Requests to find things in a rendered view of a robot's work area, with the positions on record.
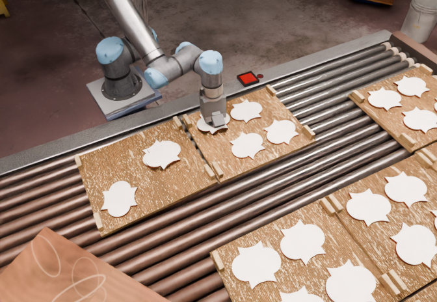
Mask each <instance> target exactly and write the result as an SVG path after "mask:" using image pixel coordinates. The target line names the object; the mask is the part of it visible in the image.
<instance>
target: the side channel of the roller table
mask: <svg viewBox="0 0 437 302"><path fill-rule="evenodd" d="M388 42H393V43H394V47H397V46H399V47H400V48H401V50H402V53H403V52H408V53H409V56H410V57H409V58H412V57H415V58H416V59H417V63H418V64H419V63H421V62H422V63H424V64H425V66H427V67H429V68H431V69H433V70H434V76H436V75H437V54H435V53H433V52H432V51H430V50H429V49H427V48H426V47H424V46H422V45H421V44H419V43H418V42H416V41H415V40H413V39H411V38H410V37H409V36H407V35H405V34H404V33H402V32H400V31H398V32H396V33H393V34H391V36H390V39H389V41H388Z"/></svg>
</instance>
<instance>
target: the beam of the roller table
mask: <svg viewBox="0 0 437 302"><path fill-rule="evenodd" d="M391 34H392V33H390V32H389V31H387V30H382V31H379V32H376V33H373V34H369V35H367V36H363V37H361V38H357V39H355V40H351V41H349V42H346V43H343V44H340V45H337V46H334V47H331V48H328V49H324V50H322V51H318V52H316V53H312V54H311V55H307V56H305V57H301V58H299V59H295V60H293V61H289V62H286V63H283V64H280V65H278V66H274V67H272V68H268V69H266V70H262V71H260V72H256V73H254V74H255V75H256V77H257V75H258V74H262V75H263V78H261V79H260V78H258V79H259V83H256V84H254V85H251V86H249V87H244V86H243V85H242V84H241V82H240V81H239V80H238V79H235V80H233V81H229V82H227V83H223V93H224V94H225V96H226V99H227V98H231V97H233V96H236V95H238V94H242V93H244V92H248V91H250V90H253V89H256V88H259V87H262V86H264V85H268V84H270V83H274V82H276V81H279V80H281V79H285V78H287V77H290V76H293V75H296V74H299V73H301V72H305V71H307V70H311V69H313V68H316V67H318V66H322V65H324V64H327V63H330V62H333V61H336V60H339V59H342V58H344V57H348V56H350V55H353V54H355V53H359V52H361V51H364V50H367V49H370V48H373V47H376V46H379V45H381V44H383V43H385V42H388V41H389V39H390V36H391ZM199 108H200V97H199V92H197V93H194V94H191V95H188V96H185V97H182V98H179V99H177V100H173V101H171V102H167V103H164V104H161V105H158V106H155V107H152V108H149V109H146V110H143V111H140V112H138V113H134V114H132V115H128V116H126V117H122V118H119V119H116V120H113V121H110V122H108V123H105V124H102V125H99V126H96V127H93V128H90V129H87V130H84V131H80V132H78V133H75V134H72V135H69V136H66V137H63V138H60V139H57V140H54V141H51V142H48V143H45V144H41V145H39V146H36V147H33V148H30V149H27V150H24V151H21V152H18V153H15V154H12V155H9V156H7V157H4V158H1V159H0V178H2V177H5V176H8V175H11V174H14V173H16V172H20V171H22V170H25V169H28V168H31V167H34V166H36V165H39V164H42V163H45V162H48V161H51V160H53V159H57V158H60V157H62V156H65V155H68V154H71V153H74V152H76V151H79V150H82V149H85V148H88V147H90V146H94V145H96V144H99V143H102V142H105V141H108V140H111V139H114V138H116V137H119V136H122V135H125V134H127V133H131V132H133V131H137V130H139V129H142V128H145V127H148V126H151V125H153V124H156V123H159V122H162V121H164V120H168V119H170V118H173V117H175V116H179V115H182V114H185V113H188V112H190V111H194V110H196V109H199Z"/></svg>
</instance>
